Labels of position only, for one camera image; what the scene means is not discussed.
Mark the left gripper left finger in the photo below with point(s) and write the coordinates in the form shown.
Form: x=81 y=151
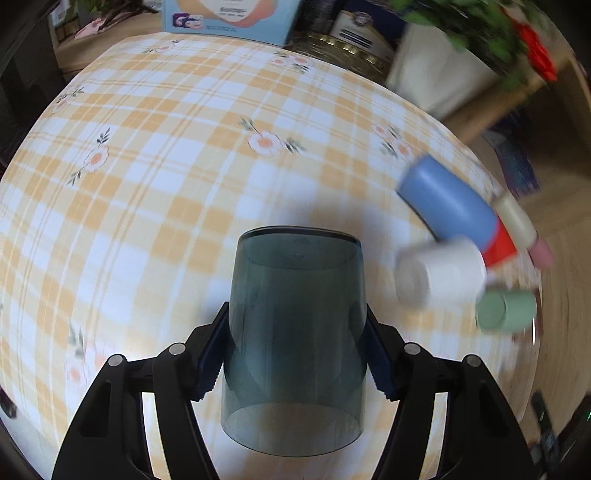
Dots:
x=106 y=438

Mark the teal transparent plastic cup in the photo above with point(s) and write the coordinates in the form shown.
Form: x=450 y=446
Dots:
x=294 y=373

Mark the green plastic cup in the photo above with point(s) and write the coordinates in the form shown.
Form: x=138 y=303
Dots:
x=506 y=310

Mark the white plastic cup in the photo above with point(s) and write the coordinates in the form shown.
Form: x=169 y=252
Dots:
x=440 y=274

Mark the red plastic cup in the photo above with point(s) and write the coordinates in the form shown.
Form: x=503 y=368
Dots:
x=501 y=247

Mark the pink plastic cup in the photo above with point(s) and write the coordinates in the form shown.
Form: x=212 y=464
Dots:
x=540 y=254

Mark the blue plastic cup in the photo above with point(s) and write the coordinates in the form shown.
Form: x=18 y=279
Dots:
x=448 y=206

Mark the beige plastic cup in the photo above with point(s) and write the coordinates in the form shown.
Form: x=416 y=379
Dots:
x=516 y=221

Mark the yellow plaid floral tablecloth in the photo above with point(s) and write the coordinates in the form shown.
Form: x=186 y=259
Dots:
x=122 y=208

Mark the white flower vase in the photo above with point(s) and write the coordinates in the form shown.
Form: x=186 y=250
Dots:
x=431 y=74

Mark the red flower green plant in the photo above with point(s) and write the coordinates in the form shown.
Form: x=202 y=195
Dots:
x=505 y=35

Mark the gold round tin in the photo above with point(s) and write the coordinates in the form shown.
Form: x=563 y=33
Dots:
x=370 y=62

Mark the dark blue white box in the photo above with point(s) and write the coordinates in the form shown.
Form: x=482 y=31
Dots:
x=370 y=28

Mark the light blue probiotic box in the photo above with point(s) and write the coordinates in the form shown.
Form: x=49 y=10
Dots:
x=266 y=21

